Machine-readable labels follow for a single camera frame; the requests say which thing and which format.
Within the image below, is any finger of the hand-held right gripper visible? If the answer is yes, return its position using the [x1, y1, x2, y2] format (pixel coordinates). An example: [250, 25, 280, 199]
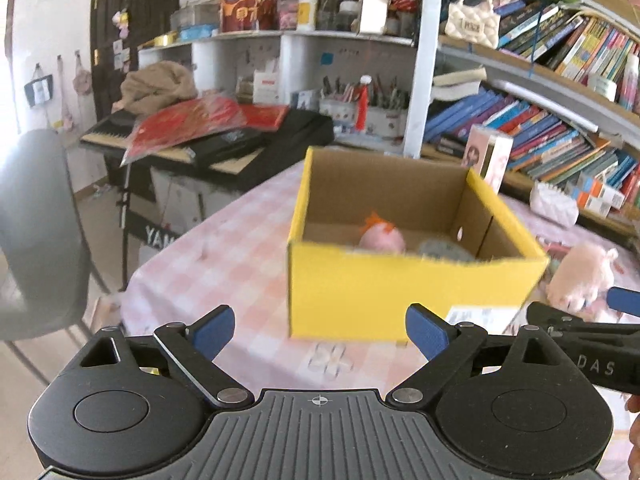
[607, 287, 640, 318]
[526, 301, 640, 343]

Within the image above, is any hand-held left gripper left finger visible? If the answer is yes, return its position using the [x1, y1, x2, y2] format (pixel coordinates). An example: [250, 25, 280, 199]
[80, 305, 253, 407]

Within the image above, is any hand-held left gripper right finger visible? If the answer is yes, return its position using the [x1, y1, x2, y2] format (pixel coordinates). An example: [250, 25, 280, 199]
[387, 304, 568, 406]

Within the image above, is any pink pig plush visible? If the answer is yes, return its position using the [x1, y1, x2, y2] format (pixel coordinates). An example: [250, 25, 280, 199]
[545, 241, 618, 311]

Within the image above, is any yellow cardboard box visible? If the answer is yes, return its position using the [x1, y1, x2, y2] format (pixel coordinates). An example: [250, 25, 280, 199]
[286, 146, 551, 346]

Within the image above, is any pink checked printed tablecloth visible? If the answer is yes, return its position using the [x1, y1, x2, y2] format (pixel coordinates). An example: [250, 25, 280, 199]
[122, 157, 640, 480]

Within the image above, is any grey plush toy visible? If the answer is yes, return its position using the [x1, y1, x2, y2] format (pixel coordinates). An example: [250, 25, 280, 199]
[417, 239, 476, 263]

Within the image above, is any pink plush with orange hair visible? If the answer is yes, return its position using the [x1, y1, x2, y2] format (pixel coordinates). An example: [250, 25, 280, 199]
[357, 212, 407, 253]

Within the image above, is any black keyboard stand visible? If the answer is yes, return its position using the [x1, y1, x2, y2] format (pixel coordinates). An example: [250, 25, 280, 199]
[116, 160, 183, 293]

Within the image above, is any white quilted purse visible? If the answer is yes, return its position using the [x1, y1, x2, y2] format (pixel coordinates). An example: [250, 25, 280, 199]
[530, 180, 580, 226]

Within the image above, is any pink figure box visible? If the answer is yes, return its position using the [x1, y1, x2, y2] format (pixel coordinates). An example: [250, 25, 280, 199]
[462, 124, 514, 186]

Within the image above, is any row of leaning books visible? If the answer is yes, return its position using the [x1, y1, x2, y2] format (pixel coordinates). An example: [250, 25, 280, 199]
[425, 85, 640, 196]

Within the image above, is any grey chair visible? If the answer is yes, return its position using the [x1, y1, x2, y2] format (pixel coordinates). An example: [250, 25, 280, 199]
[0, 129, 108, 386]

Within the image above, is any white round tin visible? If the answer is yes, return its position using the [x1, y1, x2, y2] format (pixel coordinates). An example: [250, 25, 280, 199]
[587, 74, 618, 103]

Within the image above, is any black keyboard piano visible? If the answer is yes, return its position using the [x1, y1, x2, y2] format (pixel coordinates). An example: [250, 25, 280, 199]
[80, 107, 335, 193]

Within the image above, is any red flat box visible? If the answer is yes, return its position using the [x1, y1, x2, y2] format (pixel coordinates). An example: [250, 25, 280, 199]
[240, 104, 291, 133]

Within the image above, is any pastel glitter bottle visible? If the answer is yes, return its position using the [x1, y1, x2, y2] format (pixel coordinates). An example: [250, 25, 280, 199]
[620, 54, 640, 111]

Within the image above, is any white pen organizer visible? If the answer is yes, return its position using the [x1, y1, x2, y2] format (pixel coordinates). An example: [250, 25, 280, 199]
[320, 75, 408, 138]

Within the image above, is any red tassel ornament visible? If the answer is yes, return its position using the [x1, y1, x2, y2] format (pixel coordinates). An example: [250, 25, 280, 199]
[354, 75, 372, 133]

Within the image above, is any white box red label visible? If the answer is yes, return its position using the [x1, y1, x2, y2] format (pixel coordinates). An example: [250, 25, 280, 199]
[252, 67, 281, 106]

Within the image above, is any cream lying book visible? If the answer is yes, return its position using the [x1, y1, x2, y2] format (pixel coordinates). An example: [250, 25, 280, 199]
[431, 66, 488, 102]

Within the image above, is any brown crumpled cloth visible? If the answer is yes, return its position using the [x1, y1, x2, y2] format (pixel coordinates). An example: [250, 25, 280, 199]
[112, 60, 199, 116]

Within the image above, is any row of upright books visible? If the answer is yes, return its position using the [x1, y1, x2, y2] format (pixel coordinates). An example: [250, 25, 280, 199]
[492, 0, 640, 111]

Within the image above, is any white shelf unit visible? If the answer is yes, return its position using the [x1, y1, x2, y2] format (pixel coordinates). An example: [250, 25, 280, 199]
[137, 0, 640, 241]

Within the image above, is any dark door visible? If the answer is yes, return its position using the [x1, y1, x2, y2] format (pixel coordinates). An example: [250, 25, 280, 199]
[90, 0, 183, 121]

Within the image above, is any white bottle yellow label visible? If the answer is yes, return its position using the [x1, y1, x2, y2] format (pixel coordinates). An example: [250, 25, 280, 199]
[297, 0, 318, 32]

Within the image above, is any white paper gift bag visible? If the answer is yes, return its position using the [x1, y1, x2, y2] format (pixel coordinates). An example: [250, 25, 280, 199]
[357, 0, 392, 36]

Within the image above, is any pink hanging wall bag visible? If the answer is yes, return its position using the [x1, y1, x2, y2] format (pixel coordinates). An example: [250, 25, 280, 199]
[72, 50, 93, 96]

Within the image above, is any blue hanging wall bag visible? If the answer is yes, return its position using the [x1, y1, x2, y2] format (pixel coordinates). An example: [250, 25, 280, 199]
[24, 62, 55, 108]

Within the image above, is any cream quilted pearl-handle handbag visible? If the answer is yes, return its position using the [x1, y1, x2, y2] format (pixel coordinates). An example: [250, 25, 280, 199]
[445, 0, 501, 50]

